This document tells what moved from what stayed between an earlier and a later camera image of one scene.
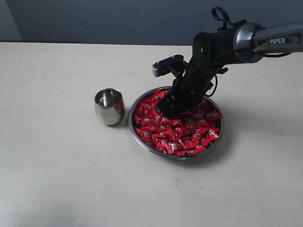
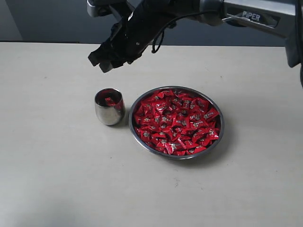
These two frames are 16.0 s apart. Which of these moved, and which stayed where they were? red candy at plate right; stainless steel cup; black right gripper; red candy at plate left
Moved: black right gripper
Stayed: red candy at plate left; red candy at plate right; stainless steel cup
